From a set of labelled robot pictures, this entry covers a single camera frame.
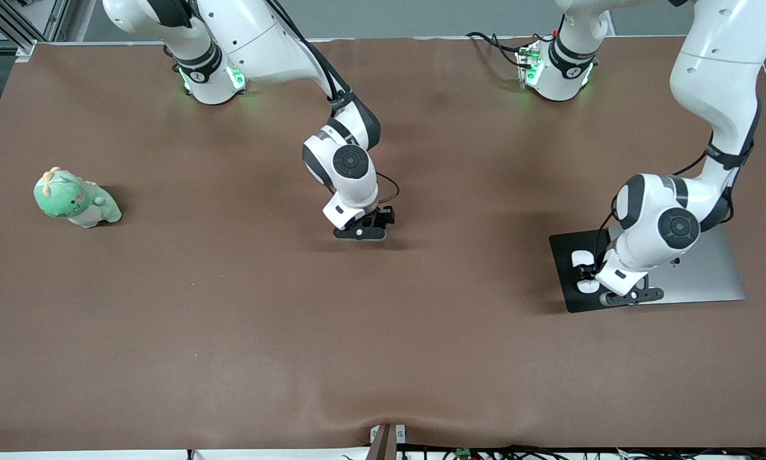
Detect black mouse pad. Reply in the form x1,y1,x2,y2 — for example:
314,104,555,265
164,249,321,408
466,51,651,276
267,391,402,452
548,228,627,314

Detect brown table cover mat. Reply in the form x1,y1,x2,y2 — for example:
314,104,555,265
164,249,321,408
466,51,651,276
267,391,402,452
0,36,766,451

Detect white computer mouse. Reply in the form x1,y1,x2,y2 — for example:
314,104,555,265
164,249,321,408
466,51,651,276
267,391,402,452
571,250,601,295

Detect brown camera mount pole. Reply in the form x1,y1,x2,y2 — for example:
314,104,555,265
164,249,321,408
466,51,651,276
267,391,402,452
370,424,397,460

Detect green plush dinosaur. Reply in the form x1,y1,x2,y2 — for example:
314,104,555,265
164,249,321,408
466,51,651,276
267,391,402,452
33,166,123,229

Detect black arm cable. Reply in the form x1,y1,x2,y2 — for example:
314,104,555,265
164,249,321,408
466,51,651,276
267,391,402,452
264,0,401,206
595,102,762,256

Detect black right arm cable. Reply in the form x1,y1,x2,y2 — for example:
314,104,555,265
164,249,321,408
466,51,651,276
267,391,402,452
264,0,401,206

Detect silver closed laptop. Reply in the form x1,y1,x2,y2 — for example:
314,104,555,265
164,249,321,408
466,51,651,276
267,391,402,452
635,225,746,305

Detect silver mount bracket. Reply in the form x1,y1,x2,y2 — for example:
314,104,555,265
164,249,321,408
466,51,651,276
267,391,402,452
369,424,408,445

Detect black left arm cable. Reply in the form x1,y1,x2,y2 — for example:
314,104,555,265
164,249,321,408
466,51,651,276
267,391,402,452
595,102,762,256

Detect aluminium frame profile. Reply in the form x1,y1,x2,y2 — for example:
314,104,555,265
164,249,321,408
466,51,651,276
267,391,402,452
0,0,70,62

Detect black tangled cables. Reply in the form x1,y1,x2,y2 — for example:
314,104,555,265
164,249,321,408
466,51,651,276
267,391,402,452
341,444,766,460

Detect black left arm base cables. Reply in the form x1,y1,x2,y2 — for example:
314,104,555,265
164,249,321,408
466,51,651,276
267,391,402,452
466,29,559,68

